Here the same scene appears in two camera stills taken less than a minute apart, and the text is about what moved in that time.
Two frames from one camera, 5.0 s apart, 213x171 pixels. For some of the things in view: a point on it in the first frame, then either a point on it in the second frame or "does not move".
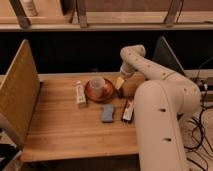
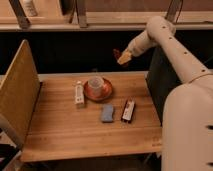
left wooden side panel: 19,94 does not move
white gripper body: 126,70 → 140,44
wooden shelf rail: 109,22 does not move
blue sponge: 108,113 does not move
